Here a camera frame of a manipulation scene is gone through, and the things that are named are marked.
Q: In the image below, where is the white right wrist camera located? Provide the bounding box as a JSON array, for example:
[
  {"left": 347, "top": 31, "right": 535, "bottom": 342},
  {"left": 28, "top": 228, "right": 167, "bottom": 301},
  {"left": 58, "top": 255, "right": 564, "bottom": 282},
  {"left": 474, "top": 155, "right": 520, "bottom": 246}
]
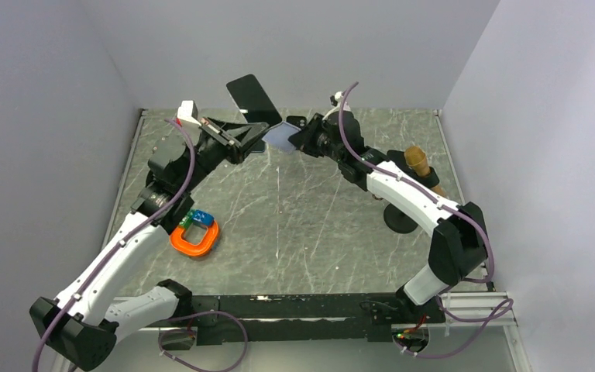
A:
[{"left": 323, "top": 91, "right": 351, "bottom": 120}]

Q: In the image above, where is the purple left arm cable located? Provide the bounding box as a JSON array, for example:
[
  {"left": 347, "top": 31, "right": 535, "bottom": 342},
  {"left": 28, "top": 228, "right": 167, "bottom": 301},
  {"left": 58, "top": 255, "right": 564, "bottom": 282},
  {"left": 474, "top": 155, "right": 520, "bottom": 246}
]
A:
[{"left": 30, "top": 119, "right": 249, "bottom": 372}]

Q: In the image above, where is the blue toy brick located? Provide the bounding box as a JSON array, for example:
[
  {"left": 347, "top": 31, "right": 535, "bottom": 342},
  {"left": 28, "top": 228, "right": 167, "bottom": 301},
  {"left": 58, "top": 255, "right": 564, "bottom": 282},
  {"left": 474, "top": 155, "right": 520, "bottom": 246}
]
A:
[{"left": 191, "top": 209, "right": 215, "bottom": 229}]

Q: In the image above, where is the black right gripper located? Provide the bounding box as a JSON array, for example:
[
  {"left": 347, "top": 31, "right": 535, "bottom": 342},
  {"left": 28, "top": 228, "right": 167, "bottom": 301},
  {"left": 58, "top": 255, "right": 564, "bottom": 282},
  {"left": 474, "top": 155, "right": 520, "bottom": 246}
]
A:
[{"left": 289, "top": 113, "right": 346, "bottom": 163}]

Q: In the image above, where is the lavender phone case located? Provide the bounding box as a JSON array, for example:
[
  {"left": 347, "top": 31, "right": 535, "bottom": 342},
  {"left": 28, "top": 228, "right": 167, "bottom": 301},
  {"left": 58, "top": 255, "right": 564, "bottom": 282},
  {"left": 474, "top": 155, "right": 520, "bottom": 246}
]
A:
[{"left": 262, "top": 122, "right": 300, "bottom": 153}]

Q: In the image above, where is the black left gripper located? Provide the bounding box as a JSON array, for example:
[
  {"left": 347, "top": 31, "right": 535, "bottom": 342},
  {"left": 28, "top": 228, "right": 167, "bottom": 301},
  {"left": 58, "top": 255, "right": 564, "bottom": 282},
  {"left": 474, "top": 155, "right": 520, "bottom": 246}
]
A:
[{"left": 179, "top": 116, "right": 270, "bottom": 194}]

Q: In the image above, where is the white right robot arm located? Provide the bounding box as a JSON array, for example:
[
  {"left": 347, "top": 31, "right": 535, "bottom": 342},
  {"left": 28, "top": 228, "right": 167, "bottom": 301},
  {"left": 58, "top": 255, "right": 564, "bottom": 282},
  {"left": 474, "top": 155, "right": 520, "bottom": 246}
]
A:
[{"left": 288, "top": 111, "right": 490, "bottom": 322}]

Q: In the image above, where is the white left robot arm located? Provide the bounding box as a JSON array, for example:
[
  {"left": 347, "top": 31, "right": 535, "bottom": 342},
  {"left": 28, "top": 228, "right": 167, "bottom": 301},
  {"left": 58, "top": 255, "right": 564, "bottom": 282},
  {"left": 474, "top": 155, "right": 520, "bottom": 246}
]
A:
[{"left": 29, "top": 118, "right": 270, "bottom": 371}]

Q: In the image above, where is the black microphone stand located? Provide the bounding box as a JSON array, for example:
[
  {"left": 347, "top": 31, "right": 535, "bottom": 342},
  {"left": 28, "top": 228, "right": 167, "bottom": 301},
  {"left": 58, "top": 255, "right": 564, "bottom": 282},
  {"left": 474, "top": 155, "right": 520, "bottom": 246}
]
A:
[{"left": 373, "top": 150, "right": 441, "bottom": 236}]

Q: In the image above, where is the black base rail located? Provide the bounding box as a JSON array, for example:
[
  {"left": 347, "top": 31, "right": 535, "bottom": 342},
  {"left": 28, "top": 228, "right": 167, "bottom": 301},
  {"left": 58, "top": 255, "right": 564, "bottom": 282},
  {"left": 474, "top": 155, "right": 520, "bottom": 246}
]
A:
[{"left": 140, "top": 290, "right": 447, "bottom": 346}]

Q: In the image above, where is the orange ring toy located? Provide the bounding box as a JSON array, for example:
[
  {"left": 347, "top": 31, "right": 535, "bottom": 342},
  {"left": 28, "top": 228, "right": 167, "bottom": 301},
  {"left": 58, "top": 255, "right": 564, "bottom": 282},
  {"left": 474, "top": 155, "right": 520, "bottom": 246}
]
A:
[{"left": 170, "top": 222, "right": 220, "bottom": 258}]

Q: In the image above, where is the green toy brick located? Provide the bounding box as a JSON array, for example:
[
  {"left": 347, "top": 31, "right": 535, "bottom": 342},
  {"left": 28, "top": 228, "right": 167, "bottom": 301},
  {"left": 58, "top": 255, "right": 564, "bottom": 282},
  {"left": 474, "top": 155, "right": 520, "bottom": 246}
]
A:
[{"left": 177, "top": 209, "right": 194, "bottom": 229}]

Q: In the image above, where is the blue phone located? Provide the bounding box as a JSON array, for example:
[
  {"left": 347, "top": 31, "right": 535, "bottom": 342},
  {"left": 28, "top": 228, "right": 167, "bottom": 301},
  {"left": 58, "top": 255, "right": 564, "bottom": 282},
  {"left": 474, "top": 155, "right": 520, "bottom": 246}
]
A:
[{"left": 250, "top": 139, "right": 266, "bottom": 153}]

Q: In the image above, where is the black phone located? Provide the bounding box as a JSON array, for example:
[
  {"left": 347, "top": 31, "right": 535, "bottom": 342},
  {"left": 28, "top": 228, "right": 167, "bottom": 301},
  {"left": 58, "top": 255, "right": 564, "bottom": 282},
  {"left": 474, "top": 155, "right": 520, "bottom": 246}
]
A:
[{"left": 225, "top": 74, "right": 283, "bottom": 126}]

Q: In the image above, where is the aluminium frame rail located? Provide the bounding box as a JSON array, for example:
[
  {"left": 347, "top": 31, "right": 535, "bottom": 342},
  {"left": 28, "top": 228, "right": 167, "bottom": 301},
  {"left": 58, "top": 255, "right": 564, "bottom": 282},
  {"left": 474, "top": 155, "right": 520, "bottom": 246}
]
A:
[{"left": 439, "top": 292, "right": 517, "bottom": 327}]

